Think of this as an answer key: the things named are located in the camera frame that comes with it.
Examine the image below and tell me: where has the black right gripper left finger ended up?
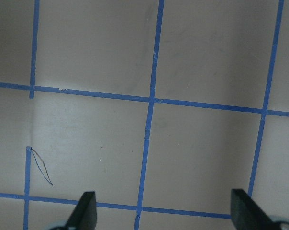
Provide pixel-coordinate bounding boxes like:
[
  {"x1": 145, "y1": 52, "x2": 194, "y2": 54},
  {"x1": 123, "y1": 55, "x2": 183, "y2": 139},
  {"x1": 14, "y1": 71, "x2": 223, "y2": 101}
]
[{"x1": 64, "y1": 191, "x2": 97, "y2": 230}]

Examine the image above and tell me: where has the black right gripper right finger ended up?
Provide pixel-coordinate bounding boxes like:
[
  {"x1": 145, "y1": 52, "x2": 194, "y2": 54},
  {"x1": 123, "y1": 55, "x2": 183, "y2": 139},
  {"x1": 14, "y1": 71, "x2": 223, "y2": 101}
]
[{"x1": 231, "y1": 189, "x2": 280, "y2": 230}]

